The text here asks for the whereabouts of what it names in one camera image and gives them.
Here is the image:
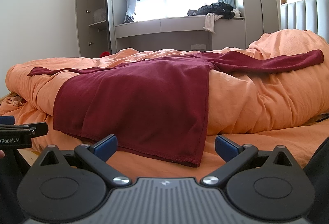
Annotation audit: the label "dark red long-sleeve shirt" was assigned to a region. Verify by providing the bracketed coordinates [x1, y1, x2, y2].
[28, 49, 328, 167]

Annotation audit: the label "white hanging garment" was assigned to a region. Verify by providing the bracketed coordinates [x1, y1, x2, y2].
[203, 13, 223, 34]

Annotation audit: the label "bright red object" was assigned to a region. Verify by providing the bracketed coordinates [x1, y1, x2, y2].
[100, 51, 110, 58]

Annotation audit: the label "grey padded headboard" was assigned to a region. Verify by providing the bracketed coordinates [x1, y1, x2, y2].
[280, 0, 329, 41]

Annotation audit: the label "white wall socket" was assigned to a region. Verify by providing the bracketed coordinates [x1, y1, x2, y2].
[191, 44, 207, 50]

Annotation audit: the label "grey window desk unit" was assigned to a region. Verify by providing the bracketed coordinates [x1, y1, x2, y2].
[115, 16, 247, 52]

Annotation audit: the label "dark clothes pile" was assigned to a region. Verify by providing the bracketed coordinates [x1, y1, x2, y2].
[187, 2, 235, 19]

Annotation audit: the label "grey open wardrobe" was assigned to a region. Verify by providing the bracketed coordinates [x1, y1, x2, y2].
[75, 0, 117, 58]

